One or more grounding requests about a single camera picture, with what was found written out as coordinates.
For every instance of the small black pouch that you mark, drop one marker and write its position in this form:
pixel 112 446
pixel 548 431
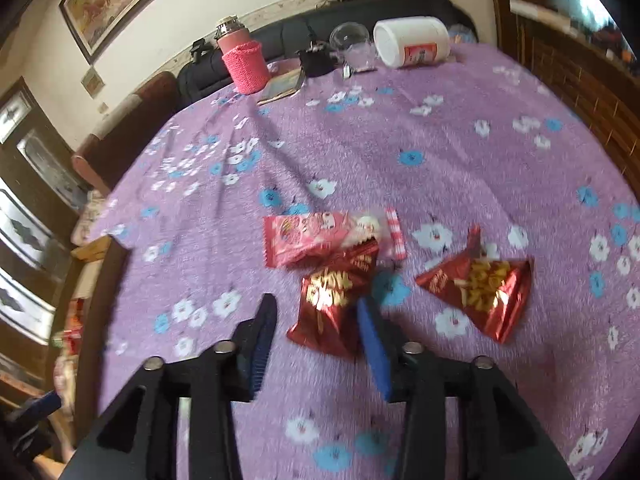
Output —
pixel 318 59

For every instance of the red white snack packet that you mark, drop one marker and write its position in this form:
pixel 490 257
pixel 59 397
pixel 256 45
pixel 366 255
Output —
pixel 64 379

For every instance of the black leather sofa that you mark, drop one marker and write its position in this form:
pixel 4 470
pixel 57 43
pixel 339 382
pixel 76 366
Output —
pixel 206 73

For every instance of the clear glass cup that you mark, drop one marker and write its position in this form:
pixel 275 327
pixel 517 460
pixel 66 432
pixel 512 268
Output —
pixel 352 42

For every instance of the white red sachet packet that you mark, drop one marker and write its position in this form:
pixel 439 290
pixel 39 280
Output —
pixel 69 338

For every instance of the pink sleeved thermos bottle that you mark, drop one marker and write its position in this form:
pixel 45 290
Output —
pixel 242 55

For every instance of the shiny red chips bag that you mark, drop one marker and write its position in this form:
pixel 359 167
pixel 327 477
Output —
pixel 327 315
pixel 492 293

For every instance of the patterned clothes pile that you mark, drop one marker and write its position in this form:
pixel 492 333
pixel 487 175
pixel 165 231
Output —
pixel 88 217

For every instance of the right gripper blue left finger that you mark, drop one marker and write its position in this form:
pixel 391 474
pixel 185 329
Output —
pixel 259 344

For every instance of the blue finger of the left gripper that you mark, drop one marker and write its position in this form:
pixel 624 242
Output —
pixel 38 409

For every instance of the purple floral tablecloth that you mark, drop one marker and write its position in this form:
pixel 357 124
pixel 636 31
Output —
pixel 504 203

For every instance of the shallow cardboard tray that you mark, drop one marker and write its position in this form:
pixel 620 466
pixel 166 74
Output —
pixel 94 274

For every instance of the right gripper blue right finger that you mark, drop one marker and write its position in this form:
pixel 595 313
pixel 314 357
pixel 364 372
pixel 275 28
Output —
pixel 378 346

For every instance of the small booklet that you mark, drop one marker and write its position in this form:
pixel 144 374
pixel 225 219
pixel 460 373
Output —
pixel 282 86

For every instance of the brown fabric armchair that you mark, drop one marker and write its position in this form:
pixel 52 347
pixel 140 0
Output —
pixel 111 148

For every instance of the pink strawberry snack packet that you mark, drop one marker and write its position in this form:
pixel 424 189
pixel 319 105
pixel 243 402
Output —
pixel 292 238

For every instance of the dark wooden glass door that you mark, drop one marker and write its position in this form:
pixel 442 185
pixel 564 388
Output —
pixel 41 201

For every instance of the white plastic jar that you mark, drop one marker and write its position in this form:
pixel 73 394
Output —
pixel 407 42

